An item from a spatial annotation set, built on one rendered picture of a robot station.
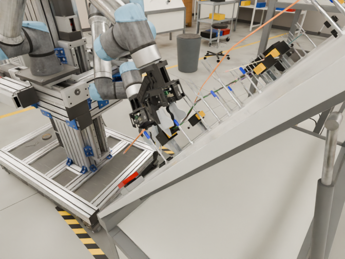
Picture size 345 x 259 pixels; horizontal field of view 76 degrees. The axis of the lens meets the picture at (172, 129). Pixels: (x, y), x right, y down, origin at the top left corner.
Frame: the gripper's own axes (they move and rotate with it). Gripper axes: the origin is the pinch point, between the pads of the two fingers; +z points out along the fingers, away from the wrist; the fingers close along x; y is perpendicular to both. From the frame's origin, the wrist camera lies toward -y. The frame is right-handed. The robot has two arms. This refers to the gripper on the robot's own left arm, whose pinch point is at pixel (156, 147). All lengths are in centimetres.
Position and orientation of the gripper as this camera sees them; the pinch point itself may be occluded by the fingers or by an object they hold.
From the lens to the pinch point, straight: 81.1
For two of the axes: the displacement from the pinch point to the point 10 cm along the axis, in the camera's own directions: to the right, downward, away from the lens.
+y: -3.1, -1.6, -9.4
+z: 3.3, 9.0, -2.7
